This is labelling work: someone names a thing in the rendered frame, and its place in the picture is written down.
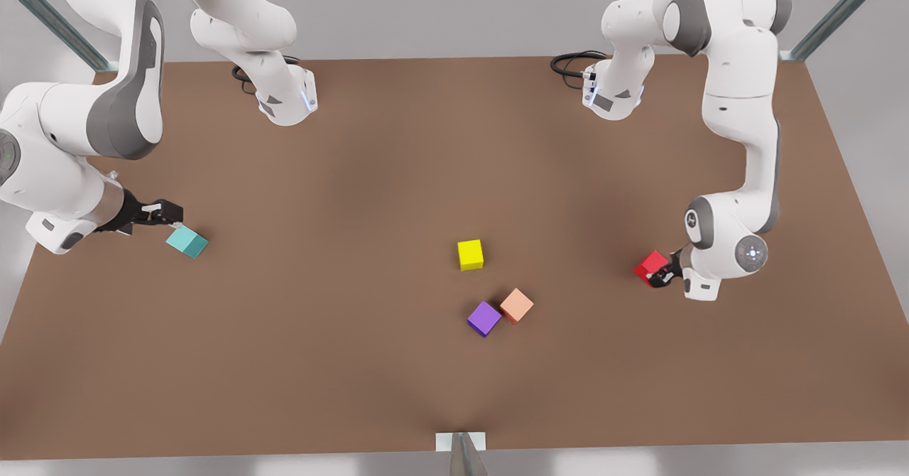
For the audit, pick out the teal wooden cube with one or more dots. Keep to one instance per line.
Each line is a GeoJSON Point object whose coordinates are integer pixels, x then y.
{"type": "Point", "coordinates": [187, 241]}

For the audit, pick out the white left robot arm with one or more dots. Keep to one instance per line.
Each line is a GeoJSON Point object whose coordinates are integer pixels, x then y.
{"type": "Point", "coordinates": [738, 71]}

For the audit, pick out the silver frame post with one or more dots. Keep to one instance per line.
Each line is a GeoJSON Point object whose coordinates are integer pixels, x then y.
{"type": "Point", "coordinates": [838, 14]}
{"type": "Point", "coordinates": [463, 456]}
{"type": "Point", "coordinates": [57, 21]}

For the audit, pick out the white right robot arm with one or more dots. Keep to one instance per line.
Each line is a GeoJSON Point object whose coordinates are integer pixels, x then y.
{"type": "Point", "coordinates": [113, 117]}

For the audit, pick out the red wooden cube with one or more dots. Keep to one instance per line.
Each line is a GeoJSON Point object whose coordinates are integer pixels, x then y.
{"type": "Point", "coordinates": [649, 266]}

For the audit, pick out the peach wooden cube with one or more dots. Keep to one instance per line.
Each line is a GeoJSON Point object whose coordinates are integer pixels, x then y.
{"type": "Point", "coordinates": [516, 305]}

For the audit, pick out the yellow wooden cube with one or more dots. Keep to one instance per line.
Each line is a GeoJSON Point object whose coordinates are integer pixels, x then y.
{"type": "Point", "coordinates": [470, 255]}

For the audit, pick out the purple wooden cube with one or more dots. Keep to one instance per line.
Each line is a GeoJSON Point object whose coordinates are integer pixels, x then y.
{"type": "Point", "coordinates": [484, 318]}

